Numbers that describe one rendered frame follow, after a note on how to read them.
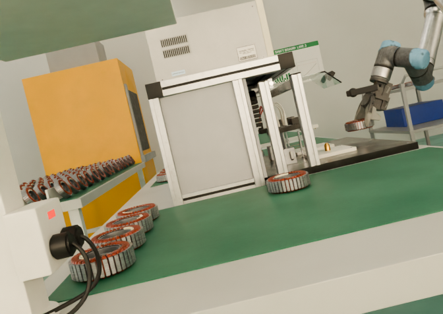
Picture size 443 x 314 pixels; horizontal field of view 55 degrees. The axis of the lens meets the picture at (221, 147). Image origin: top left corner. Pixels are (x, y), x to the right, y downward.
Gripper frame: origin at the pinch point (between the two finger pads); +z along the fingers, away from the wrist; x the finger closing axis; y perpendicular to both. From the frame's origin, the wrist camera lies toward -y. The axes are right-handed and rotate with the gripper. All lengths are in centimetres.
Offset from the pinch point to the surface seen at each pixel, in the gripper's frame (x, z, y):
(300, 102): -41, 4, -33
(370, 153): -41.0, 11.4, -8.1
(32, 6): -107, 11, -86
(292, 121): -24.2, 8.1, -30.6
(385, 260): -117, 28, -32
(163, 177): 32, 47, -70
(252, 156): -43, 23, -42
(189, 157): -42, 29, -60
